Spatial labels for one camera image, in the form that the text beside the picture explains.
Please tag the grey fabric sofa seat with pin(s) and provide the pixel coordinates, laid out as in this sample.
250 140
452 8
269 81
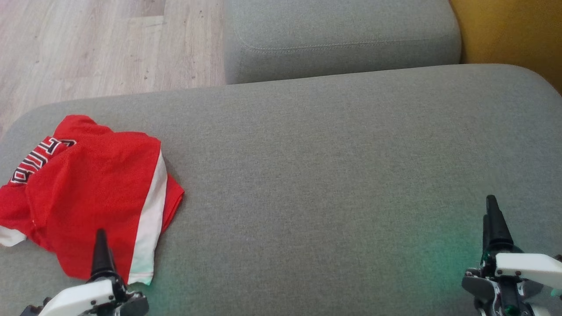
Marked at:
333 175

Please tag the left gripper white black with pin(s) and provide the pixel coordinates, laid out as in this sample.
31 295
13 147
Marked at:
83 298

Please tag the red shorts with white stripe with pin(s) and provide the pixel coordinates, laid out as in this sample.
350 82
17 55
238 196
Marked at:
101 193

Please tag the yellow leather cushion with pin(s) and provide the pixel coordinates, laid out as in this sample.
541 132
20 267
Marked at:
513 35

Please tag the grey sofa back cushion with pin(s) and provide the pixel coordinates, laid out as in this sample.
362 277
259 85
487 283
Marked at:
333 35

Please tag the red Bulls 23 jersey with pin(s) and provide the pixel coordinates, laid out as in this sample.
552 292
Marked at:
26 184

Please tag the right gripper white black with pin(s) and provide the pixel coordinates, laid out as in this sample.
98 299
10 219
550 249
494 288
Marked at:
522 267

